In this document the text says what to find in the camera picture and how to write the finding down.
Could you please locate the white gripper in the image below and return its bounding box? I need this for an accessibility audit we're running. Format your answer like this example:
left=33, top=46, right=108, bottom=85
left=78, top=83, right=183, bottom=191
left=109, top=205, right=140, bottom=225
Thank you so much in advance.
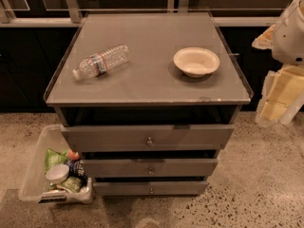
left=252, top=25, right=304, bottom=126

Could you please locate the grey drawer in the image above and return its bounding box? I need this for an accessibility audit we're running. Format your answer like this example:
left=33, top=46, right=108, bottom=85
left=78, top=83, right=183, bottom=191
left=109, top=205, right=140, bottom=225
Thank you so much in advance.
left=61, top=124, right=234, bottom=152
left=81, top=159, right=218, bottom=178
left=93, top=180, right=207, bottom=197

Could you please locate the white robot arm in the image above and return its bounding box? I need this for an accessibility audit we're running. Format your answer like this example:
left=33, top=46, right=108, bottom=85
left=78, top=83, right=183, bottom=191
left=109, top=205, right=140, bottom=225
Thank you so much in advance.
left=252, top=0, right=304, bottom=127

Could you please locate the grey drawer cabinet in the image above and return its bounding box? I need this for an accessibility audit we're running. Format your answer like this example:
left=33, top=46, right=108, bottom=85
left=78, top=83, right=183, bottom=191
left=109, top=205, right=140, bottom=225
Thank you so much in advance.
left=45, top=13, right=253, bottom=184

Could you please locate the white paper bowl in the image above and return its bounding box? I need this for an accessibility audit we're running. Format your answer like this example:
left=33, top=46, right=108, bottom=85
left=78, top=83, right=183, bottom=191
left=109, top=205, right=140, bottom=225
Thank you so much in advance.
left=173, top=47, right=220, bottom=78

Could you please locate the clear plastic water bottle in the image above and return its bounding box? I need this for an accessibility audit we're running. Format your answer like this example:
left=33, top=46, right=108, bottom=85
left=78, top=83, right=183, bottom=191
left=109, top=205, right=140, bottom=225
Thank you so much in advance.
left=72, top=45, right=129, bottom=81

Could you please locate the orange round fruit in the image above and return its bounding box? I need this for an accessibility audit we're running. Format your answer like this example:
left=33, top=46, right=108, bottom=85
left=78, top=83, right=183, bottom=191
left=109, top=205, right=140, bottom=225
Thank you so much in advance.
left=67, top=150, right=80, bottom=161

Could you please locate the dark blue snack bag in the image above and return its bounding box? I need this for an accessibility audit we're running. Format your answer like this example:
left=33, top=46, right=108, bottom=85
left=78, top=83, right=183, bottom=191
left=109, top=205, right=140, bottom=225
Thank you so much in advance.
left=66, top=159, right=87, bottom=184

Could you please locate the green snack packet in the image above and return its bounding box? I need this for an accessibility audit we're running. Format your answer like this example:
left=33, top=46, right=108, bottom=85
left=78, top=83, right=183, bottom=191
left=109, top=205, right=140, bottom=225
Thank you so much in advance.
left=57, top=176, right=83, bottom=194

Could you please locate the green chip bag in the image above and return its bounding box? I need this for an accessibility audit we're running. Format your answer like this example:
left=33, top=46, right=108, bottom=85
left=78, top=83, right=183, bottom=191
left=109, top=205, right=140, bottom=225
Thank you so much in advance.
left=45, top=148, right=68, bottom=173

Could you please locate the small white bowl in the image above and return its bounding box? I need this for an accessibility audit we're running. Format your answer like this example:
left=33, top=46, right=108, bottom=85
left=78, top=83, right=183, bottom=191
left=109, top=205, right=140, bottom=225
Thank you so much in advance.
left=46, top=164, right=69, bottom=183

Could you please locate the clear plastic bin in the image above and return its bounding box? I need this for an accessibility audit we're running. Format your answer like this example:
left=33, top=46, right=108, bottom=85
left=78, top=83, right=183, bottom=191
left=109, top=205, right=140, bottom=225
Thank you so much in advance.
left=18, top=124, right=92, bottom=203

